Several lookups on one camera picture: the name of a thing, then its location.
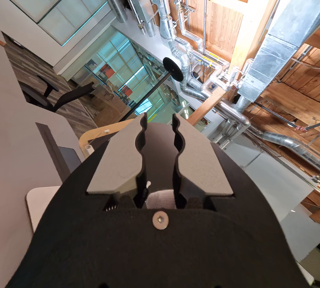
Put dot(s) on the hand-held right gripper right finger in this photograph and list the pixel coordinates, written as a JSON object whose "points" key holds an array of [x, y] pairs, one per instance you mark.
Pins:
{"points": [[204, 168]]}

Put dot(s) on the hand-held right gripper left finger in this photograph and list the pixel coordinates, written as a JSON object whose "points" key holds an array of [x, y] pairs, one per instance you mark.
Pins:
{"points": [[115, 168]]}

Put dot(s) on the person's right hand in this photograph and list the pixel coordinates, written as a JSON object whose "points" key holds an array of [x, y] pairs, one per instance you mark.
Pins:
{"points": [[159, 199]]}

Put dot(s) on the shiny silver pipe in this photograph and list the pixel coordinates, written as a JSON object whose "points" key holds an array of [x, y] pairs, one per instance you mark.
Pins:
{"points": [[234, 113]]}

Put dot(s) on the red panel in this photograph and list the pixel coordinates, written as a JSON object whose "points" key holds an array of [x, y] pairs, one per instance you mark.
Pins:
{"points": [[127, 91], [108, 70]]}

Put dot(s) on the black office chair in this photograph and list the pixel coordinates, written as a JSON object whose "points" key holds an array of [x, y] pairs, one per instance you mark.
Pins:
{"points": [[72, 95]]}

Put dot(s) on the pipe with red clamps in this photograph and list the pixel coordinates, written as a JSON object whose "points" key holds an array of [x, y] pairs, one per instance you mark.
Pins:
{"points": [[274, 113]]}

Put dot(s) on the black pole stand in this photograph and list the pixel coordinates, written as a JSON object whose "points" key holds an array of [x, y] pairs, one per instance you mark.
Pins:
{"points": [[172, 67]]}

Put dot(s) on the thin grey conduit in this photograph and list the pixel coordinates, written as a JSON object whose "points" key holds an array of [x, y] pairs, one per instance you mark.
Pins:
{"points": [[205, 17]]}

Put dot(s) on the wide wooden ceiling beam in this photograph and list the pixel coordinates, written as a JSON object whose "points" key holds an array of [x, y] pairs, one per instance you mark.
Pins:
{"points": [[257, 5]]}

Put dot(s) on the rectangular silver duct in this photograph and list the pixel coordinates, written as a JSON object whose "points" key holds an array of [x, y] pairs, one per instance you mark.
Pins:
{"points": [[274, 55]]}

